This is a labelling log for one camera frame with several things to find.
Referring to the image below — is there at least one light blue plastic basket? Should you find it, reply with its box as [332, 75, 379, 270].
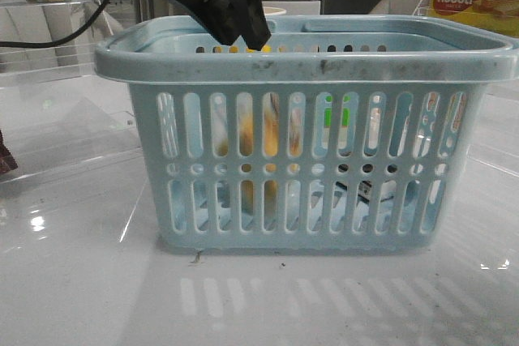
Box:
[95, 15, 518, 250]

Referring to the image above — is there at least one clear acrylic left display shelf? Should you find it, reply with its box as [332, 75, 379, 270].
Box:
[1, 0, 139, 198]

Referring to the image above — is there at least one maroon biscuit snack packet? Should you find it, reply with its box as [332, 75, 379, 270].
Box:
[0, 131, 19, 175]

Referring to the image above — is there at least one black cable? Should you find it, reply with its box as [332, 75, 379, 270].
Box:
[0, 0, 130, 49]

